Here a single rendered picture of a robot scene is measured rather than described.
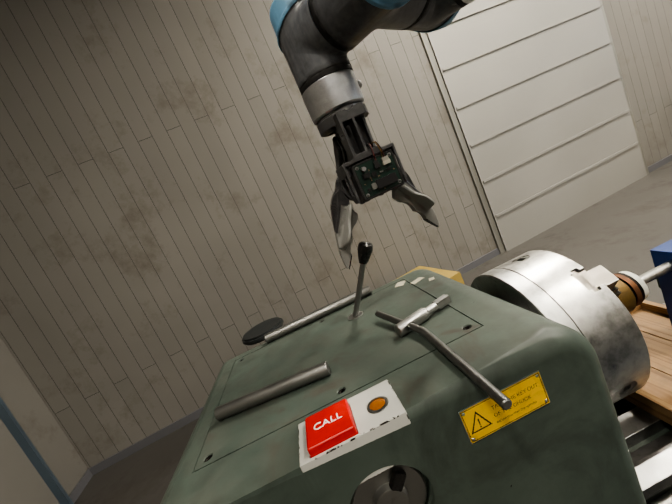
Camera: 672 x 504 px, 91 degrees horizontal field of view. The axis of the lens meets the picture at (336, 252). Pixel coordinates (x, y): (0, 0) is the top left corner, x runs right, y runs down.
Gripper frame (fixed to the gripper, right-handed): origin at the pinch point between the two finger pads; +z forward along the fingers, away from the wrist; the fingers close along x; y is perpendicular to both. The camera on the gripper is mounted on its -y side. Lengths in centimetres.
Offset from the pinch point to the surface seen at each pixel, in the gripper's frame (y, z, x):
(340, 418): 11.1, 13.7, -16.7
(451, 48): -329, -105, 231
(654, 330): -20, 52, 57
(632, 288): -9, 31, 44
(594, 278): -2.3, 20.9, 31.5
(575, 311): 0.6, 22.8, 24.0
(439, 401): 13.8, 15.7, -5.3
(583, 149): -342, 68, 361
